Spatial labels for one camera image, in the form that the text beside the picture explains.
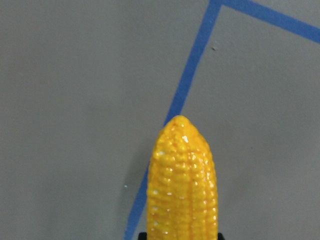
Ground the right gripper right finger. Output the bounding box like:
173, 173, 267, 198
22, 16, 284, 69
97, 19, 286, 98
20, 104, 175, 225
217, 232, 224, 240

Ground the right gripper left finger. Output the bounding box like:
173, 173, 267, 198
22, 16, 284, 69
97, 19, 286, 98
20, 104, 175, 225
137, 232, 148, 240

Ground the yellow toy corn cob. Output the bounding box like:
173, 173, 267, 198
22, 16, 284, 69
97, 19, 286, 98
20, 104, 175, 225
146, 115, 218, 240

